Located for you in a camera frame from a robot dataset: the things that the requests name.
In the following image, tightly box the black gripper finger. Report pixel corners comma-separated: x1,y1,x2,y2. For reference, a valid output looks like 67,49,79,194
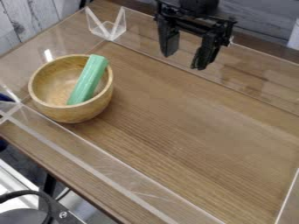
157,16,181,57
191,31,222,70

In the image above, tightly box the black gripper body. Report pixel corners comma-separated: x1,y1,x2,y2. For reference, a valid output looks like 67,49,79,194
157,0,238,46

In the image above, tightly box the green rectangular block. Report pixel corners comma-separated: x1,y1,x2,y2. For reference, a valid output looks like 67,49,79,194
67,54,109,105

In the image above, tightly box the brown wooden bowl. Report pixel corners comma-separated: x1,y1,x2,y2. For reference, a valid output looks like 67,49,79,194
29,54,114,123

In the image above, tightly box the white object at right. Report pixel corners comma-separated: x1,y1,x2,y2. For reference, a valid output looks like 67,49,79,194
288,18,299,51

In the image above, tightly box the black table leg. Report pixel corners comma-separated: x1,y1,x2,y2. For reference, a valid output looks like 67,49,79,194
43,174,58,197

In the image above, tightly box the clear acrylic tray wall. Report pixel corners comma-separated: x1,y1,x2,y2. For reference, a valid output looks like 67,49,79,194
0,1,299,224

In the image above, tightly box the black metal bracket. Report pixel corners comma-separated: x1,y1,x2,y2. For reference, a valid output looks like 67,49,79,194
38,199,87,224

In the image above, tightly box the black cable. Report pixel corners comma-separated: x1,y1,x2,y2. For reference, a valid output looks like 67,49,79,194
0,190,54,224

